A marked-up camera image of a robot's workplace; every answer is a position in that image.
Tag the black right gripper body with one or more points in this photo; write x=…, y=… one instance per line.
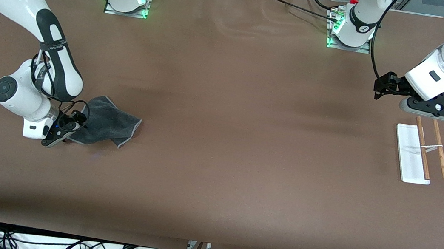
x=67, y=118

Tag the grey and pink towel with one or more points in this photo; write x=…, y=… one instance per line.
x=110, y=125

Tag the white rack base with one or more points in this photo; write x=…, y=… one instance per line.
x=407, y=153

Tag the silver leg bracket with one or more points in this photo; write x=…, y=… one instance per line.
x=190, y=245

